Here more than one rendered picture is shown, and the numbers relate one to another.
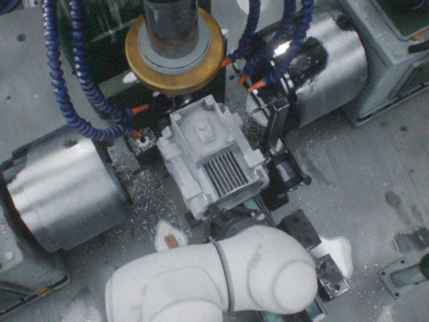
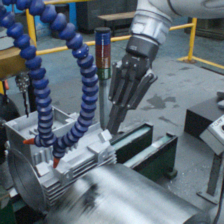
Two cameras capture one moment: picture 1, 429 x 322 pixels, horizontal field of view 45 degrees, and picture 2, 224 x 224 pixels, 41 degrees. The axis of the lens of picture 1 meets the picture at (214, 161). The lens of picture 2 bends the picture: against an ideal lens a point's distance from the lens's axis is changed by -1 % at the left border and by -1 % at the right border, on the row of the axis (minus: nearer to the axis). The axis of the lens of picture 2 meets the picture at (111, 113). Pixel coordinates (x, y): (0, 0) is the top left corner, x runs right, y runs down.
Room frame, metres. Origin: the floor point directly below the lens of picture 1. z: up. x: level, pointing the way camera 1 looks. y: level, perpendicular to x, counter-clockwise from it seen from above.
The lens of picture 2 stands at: (0.44, 0.61, 1.47)
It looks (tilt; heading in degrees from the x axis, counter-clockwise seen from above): 28 degrees down; 253
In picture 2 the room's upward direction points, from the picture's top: straight up
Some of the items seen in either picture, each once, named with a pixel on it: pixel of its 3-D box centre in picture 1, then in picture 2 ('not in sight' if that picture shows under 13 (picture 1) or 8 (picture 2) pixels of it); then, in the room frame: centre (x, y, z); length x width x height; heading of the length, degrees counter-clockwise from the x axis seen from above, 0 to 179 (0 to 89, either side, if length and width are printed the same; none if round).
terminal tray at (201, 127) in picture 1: (204, 133); (42, 135); (0.42, 0.02, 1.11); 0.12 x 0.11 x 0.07; 28
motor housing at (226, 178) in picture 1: (212, 162); (61, 162); (0.38, 0.01, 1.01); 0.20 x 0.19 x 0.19; 28
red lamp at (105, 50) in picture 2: not in sight; (102, 48); (0.14, -0.47, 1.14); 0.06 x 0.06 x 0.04
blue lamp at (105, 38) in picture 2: not in sight; (102, 37); (0.14, -0.47, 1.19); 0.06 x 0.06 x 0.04
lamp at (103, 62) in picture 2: not in sight; (103, 60); (0.14, -0.47, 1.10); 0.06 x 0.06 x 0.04
